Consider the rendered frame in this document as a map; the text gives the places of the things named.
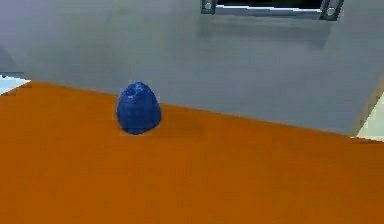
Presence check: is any blue egg-shaped object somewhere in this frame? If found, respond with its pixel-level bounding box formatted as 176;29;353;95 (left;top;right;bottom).
115;81;163;136

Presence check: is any dark framed wall picture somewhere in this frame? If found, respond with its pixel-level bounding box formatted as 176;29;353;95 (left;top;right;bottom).
200;0;346;22

